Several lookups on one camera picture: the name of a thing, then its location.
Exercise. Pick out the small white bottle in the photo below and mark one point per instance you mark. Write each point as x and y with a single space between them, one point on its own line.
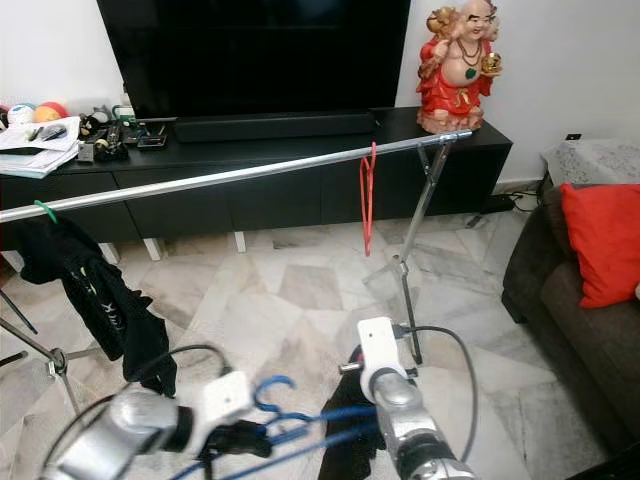
123 107

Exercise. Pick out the green hanger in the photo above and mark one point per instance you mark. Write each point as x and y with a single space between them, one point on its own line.
45 208

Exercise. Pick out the red cushion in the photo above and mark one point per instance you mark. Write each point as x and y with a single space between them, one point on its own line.
605 240

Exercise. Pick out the red plastic hanger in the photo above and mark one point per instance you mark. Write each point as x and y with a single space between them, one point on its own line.
368 200

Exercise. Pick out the dark brown sofa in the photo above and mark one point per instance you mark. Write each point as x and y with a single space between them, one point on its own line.
570 340

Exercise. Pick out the white ball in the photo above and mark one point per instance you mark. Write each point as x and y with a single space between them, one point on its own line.
20 113

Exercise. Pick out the side table lace cloth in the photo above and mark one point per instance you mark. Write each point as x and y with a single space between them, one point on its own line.
595 160

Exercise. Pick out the black polo shirt green logo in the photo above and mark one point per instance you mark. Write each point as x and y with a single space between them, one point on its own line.
110 305

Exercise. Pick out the red Buddha statue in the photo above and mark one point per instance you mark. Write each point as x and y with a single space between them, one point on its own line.
458 80

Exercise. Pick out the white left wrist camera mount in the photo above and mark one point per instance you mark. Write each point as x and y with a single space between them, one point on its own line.
228 398

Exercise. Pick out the silver clothes rail stand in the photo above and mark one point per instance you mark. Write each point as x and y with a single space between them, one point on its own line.
230 175

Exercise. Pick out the blue plastic hanger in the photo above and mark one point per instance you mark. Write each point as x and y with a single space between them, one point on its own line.
320 414

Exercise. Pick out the white paper stack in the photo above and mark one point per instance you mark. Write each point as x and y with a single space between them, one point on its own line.
40 155

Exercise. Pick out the black television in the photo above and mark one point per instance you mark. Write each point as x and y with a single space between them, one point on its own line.
250 50

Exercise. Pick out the black jacket red collar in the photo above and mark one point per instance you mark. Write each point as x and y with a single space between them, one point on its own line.
345 400

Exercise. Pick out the black soundbar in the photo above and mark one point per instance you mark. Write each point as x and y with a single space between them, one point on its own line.
275 127

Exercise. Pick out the black TV cabinet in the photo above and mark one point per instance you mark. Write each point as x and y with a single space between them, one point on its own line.
260 195

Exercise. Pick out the orange ball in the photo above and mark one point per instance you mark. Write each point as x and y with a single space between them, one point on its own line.
48 110

